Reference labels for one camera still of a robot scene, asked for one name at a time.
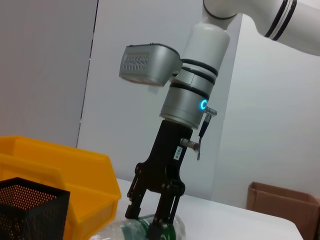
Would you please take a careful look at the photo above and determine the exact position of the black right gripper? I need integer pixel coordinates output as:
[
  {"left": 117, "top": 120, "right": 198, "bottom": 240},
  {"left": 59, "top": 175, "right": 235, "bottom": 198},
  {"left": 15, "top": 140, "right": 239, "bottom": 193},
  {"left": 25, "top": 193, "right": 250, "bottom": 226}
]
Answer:
[{"left": 124, "top": 119, "right": 195, "bottom": 240}]

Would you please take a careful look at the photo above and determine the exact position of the clear water bottle green label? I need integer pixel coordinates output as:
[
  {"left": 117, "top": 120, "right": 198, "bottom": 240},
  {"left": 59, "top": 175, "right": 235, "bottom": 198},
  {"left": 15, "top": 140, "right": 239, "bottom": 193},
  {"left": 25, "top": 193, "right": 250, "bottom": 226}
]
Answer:
[{"left": 89, "top": 213, "right": 187, "bottom": 240}]

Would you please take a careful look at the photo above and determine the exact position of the black mesh pen holder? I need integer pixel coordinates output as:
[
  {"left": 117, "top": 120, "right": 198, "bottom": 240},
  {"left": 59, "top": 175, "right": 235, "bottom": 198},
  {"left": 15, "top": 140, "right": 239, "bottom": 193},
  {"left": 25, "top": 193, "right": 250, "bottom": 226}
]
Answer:
[{"left": 0, "top": 177, "right": 71, "bottom": 240}]

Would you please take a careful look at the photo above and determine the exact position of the yellow plastic bin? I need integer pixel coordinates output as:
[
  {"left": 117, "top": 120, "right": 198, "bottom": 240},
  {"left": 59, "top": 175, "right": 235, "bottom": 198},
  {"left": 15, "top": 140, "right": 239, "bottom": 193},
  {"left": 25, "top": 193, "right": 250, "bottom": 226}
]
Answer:
[{"left": 0, "top": 135, "right": 123, "bottom": 240}]

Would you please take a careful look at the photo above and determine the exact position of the brown cardboard box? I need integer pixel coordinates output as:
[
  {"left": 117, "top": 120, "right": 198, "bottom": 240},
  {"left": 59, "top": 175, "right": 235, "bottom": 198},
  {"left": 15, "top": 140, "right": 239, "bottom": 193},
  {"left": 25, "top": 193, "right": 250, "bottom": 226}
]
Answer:
[{"left": 245, "top": 180, "right": 320, "bottom": 240}]

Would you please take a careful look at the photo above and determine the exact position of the right gripper cable with plugs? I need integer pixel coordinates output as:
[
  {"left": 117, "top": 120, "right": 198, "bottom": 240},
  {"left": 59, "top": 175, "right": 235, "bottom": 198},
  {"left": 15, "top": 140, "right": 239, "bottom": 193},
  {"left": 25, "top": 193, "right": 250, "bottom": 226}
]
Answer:
[{"left": 179, "top": 104, "right": 219, "bottom": 161}]

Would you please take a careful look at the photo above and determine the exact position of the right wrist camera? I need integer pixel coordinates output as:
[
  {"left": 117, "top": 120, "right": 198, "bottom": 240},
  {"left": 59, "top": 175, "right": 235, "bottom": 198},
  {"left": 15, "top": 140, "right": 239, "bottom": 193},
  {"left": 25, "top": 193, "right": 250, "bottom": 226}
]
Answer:
[{"left": 118, "top": 43, "right": 184, "bottom": 89}]

